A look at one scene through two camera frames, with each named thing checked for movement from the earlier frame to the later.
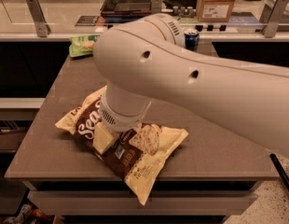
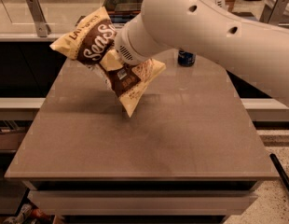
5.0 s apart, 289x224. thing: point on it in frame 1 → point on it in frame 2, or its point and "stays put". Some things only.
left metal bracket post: (43, 28) stays put
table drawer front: (159, 203) stays put
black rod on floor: (287, 182) stays put
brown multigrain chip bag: (135, 154) → (89, 42)
